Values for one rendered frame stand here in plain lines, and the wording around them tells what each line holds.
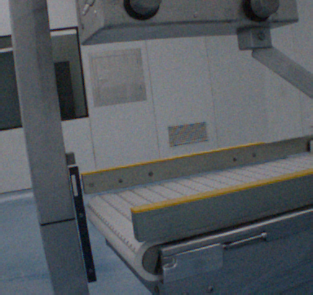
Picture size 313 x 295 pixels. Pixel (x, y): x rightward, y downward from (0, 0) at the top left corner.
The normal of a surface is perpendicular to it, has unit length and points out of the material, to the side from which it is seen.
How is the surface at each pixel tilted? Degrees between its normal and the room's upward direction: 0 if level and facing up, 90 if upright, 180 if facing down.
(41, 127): 90
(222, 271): 90
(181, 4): 90
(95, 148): 90
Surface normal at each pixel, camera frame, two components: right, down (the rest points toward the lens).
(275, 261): 0.33, 0.12
